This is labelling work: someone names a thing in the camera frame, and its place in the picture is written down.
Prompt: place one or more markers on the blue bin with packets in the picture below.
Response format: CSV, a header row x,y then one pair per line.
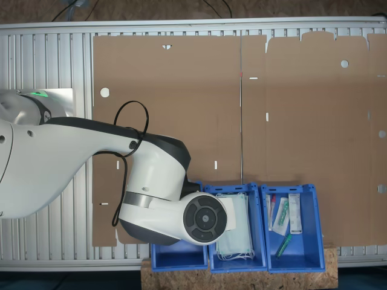
x,y
308,247

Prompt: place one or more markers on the white face mask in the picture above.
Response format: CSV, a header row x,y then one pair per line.
x,y
229,254
242,235

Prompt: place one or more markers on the green syringe packet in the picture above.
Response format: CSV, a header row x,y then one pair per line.
x,y
282,217

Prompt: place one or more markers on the red capped swab packet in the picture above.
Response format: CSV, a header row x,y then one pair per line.
x,y
271,214

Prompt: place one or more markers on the white printed paper packet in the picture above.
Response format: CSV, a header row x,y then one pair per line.
x,y
295,217

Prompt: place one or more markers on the blue bin with cotton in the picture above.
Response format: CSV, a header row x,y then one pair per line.
x,y
181,256

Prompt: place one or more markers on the chipboard wooden block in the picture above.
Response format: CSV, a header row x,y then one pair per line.
x,y
242,281

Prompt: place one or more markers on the brown cardboard sheet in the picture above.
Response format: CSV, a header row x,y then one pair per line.
x,y
181,90
317,136

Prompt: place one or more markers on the green tube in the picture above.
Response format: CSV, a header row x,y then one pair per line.
x,y
284,244

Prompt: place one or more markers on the blue bin with masks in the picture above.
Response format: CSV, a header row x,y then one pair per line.
x,y
239,265

